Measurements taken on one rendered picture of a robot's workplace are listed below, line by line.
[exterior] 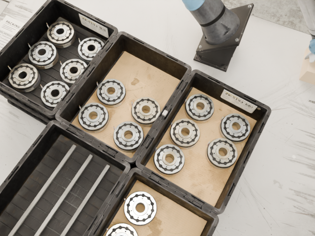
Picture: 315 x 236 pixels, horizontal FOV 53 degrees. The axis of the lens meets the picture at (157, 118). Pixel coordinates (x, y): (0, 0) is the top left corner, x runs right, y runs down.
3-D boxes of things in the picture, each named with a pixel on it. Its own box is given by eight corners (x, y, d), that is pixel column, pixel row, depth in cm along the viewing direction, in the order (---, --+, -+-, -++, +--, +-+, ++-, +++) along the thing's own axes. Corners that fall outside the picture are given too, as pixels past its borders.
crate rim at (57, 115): (120, 33, 117) (120, 29, 114) (192, 70, 112) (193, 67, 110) (54, 120, 103) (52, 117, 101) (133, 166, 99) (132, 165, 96)
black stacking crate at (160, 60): (122, 48, 125) (120, 30, 115) (188, 83, 121) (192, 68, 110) (62, 129, 112) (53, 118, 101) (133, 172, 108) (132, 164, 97)
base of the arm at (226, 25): (212, 20, 136) (200, 3, 130) (244, 11, 125) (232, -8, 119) (201, 47, 130) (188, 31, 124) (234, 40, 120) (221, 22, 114)
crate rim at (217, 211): (192, 70, 112) (193, 67, 110) (270, 111, 108) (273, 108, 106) (133, 166, 99) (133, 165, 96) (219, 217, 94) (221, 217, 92)
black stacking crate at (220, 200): (189, 84, 121) (193, 68, 110) (260, 121, 117) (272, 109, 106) (134, 173, 108) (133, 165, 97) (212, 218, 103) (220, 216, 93)
